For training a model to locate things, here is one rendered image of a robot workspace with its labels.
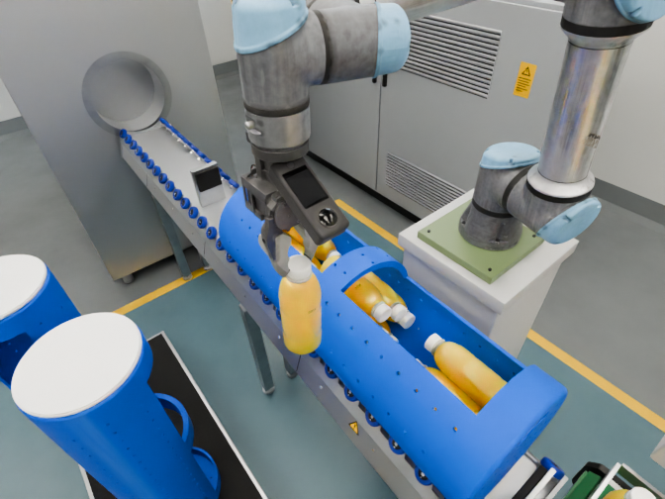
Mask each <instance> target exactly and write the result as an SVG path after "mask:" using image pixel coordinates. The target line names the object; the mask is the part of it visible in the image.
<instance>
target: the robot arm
mask: <svg viewBox="0 0 665 499"><path fill-rule="evenodd" d="M475 1H478V0H234V1H233V4H232V12H233V29H234V39H235V40H234V49H235V51H236V52H237V65H238V72H239V78H240V85H241V92H242V99H243V106H244V112H245V118H246V122H245V123H244V126H245V128H246V129H247V131H245V134H246V140H247V141H248V142H249V143H250V145H251V151H252V154H253V155H254V159H255V164H253V165H252V166H251V167H250V172H249V173H246V174H244V175H241V176H240V179H241V185H242V191H243V197H244V203H245V207H246V208H247V209H248V210H249V211H250V212H252V213H253V214H254V216H256V217H257V218H258V219H259V220H260V221H263V220H265V222H264V223H263V225H262V227H261V234H260V235H259V236H258V242H259V245H260V246H261V248H262V249H263V250H264V251H265V253H266V254H267V255H268V257H269V259H270V261H271V264H272V266H273V268H274V269H275V271H276V272H277V273H278V274H279V275H280V276H282V277H283V278H284V277H286V275H287V274H288V273H289V271H290V268H289V267H288V262H289V260H290V258H289V256H288V249H289V247H290V246H291V237H290V236H288V235H287V234H286V233H285V232H283V231H282V230H286V231H287V232H289V231H290V230H291V228H292V227H294V229H295V230H296V231H297V233H298V234H299V235H300V236H301V238H302V239H303V245H304V247H305V251H304V256H306V257H307V258H308V259H309V260H310V261H312V259H313V257H314V255H315V252H316V250H317V248H318V246H321V245H322V244H324V243H326V242H328V241H330V240H331V239H333V238H335V237H337V236H339V235H340V234H342V233H344V232H345V230H346V229H347V228H348V226H349V221H348V220H347V218H346V217H345V215H344V214H343V213H342V211H341V210H340V208H339V207H338V206H337V204H336V203H335V202H334V200H333V198H332V197H331V196H330V194H329V192H328V191H327V189H326V188H325V186H324V185H323V183H322V182H321V181H320V179H319V178H318V176H317V175H316V174H315V173H314V172H313V170H312V169H311V168H310V166H309V165H308V164H307V162H306V161H305V159H304V158H303V156H304V155H305V154H306V153H307V152H308V151H309V137H310V134H311V118H310V98H309V87H310V86H315V85H323V84H330V83H337V82H343V81H349V80H355V79H362V78H368V77H372V78H376V77H377V76H379V75H383V74H388V73H393V72H396V71H398V70H399V69H401V68H402V66H403V65H404V64H405V62H406V60H407V58H408V55H409V52H410V42H411V29H410V24H409V22H411V21H415V20H417V19H420V18H423V17H426V16H430V15H433V14H436V13H439V12H443V11H446V10H449V9H452V8H456V7H459V6H462V5H465V4H468V3H472V2H475ZM554 1H558V2H561V3H564V8H563V12H562V17H561V22H560V29H561V30H562V32H563V33H564V34H565V35H566V36H567V37H568V41H567V45H566V49H565V53H564V57H563V61H562V65H561V70H560V74H559V78H558V82H557V87H556V91H555V95H554V100H553V104H552V108H551V112H550V117H549V121H548V125H547V129H546V134H545V138H544V142H543V146H542V151H541V154H540V151H539V150H538V149H537V148H535V147H533V146H531V145H527V144H522V143H499V144H495V145H492V146H490V147H488V148H487V149H486V150H485V151H484V153H483V157H482V160H481V162H480V163H479V166H480V167H479V172H478V176H477V180H476V184H475V188H474V193H473V197H472V201H471V202H470V204H469V205H468V206H467V208H466V209H465V211H464V212H463V214H462V215H461V217H460V220H459V224H458V231H459V233H460V235H461V236H462V238H463V239H464V240H465V241H467V242H468V243H469V244H471V245H473V246H475V247H477V248H480V249H484V250H508V249H511V248H513V247H514V246H516V245H517V244H518V242H519V241H520V239H521V236H522V233H523V224H524V225H525V226H527V227H528V228H529V229H531V230H532V231H533V232H534V233H536V235H537V236H538V237H541V238H543V239H544V240H545V241H547V242H548V243H550V244H553V245H559V244H563V243H566V242H568V241H570V240H572V239H573V238H575V237H577V236H578V235H579V234H581V233H582V232H583V231H584V230H585V229H587V228H588V227H589V226H590V225H591V224H592V222H593V221H594V220H595V219H596V218H597V216H598V214H599V213H600V210H601V203H600V202H599V201H598V199H597V198H596V197H592V196H591V193H592V190H593V187H594V185H595V177H594V175H593V173H592V172H591V171H590V168H591V165H592V162H593V159H594V156H595V153H596V150H597V147H598V144H599V141H600V139H601V136H602V133H603V130H604V127H605V124H606V121H607V118H608V115H609V113H610V110H611V107H612V104H613V101H614V99H615V96H616V93H617V90H618V85H619V82H620V79H621V76H622V73H623V70H624V67H625V64H626V62H627V59H628V56H629V53H630V50H631V47H632V44H633V41H634V40H635V39H636V38H637V37H639V36H641V35H642V34H644V33H645V32H647V31H648V30H649V29H650V28H651V27H652V24H653V22H654V21H655V20H658V19H660V18H661V17H663V16H664V15H665V0H554ZM253 166H255V168H252V167H253ZM255 173H256V175H254V174H255ZM253 175H254V176H253ZM248 177H249V178H248ZM245 188H246V190H245ZM246 193H247V196H246ZM247 199H248V201H247Z"/></svg>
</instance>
